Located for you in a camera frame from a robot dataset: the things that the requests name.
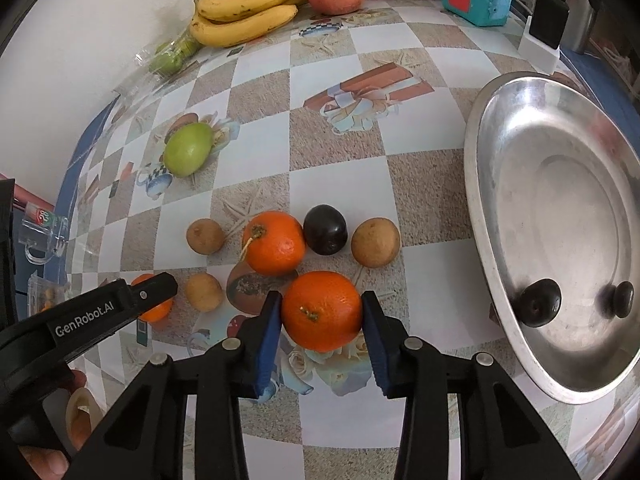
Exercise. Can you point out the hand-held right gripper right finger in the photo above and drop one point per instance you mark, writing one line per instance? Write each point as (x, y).
(372, 340)

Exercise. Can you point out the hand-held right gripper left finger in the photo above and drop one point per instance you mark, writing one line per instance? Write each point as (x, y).
(267, 345)

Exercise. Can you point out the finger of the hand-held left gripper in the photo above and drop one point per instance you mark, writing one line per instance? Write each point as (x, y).
(115, 305)

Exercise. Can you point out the smooth orange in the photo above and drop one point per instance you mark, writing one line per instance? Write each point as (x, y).
(155, 309)
(322, 317)

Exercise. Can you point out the orange with dry stem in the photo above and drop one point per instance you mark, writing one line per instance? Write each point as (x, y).
(275, 245)

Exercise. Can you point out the round metal tray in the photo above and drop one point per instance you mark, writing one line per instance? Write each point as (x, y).
(550, 210)

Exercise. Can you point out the person's left hand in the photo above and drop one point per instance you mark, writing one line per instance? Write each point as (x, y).
(75, 430)

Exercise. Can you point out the small clear plastic box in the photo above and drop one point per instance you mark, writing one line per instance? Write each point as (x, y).
(45, 295)

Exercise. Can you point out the large brown round fruit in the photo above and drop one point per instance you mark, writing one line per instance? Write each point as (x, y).
(375, 242)

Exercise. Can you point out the dark purple plum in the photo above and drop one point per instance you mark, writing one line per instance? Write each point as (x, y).
(325, 230)
(537, 302)

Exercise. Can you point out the checkered printed tablecloth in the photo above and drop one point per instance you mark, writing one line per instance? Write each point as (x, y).
(350, 185)

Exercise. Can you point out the large green fruit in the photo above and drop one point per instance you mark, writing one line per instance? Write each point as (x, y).
(189, 149)

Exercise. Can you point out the small green fruit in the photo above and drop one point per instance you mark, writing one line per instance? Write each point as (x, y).
(167, 62)
(187, 47)

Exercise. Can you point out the clear plastic fruit container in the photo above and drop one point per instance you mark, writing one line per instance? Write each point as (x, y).
(150, 55)

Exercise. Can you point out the yellow banana bunch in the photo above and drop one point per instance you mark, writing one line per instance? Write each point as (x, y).
(240, 10)

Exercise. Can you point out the steel kettle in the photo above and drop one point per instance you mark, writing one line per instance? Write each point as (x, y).
(582, 20)

